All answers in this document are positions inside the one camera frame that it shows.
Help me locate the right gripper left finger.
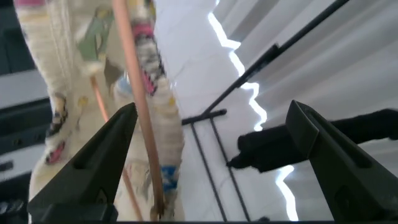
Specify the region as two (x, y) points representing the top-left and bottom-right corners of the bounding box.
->
(27, 102), (139, 222)

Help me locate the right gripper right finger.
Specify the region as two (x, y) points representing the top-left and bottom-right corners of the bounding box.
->
(285, 99), (398, 222)

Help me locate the black garment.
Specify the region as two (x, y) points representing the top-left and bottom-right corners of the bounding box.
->
(226, 108), (398, 174)

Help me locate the cream printed garment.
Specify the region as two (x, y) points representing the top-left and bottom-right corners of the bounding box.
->
(14, 0), (187, 222)

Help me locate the pink clothes hanger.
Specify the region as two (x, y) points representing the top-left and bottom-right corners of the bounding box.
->
(89, 0), (166, 222)

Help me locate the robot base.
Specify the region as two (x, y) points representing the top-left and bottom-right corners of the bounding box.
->
(0, 0), (53, 223)

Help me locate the black clothes rack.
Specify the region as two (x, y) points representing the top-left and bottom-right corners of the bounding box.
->
(181, 0), (351, 222)

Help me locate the white curtain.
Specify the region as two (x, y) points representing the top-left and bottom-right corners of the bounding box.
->
(213, 0), (398, 222)

